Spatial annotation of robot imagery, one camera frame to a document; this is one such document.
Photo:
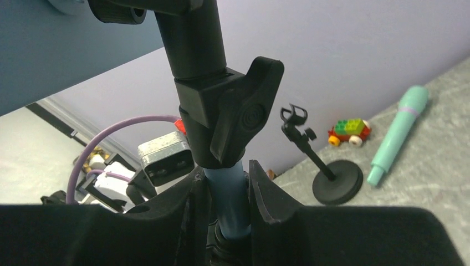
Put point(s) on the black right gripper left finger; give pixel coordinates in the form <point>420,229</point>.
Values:
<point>169,229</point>

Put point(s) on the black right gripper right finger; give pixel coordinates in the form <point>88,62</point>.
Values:
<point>286,232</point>

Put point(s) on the black microphone desk stand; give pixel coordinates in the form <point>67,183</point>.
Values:
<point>336,182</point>

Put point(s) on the mint green toy microphone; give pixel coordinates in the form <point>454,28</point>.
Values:
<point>410,107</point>

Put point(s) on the light blue music stand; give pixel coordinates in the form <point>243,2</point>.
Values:
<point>221,109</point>

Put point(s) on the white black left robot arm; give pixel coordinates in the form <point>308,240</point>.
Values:
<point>114,184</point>

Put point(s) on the red green brick toy car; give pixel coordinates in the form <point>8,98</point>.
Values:
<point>354,131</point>

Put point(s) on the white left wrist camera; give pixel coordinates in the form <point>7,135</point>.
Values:
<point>167,157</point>

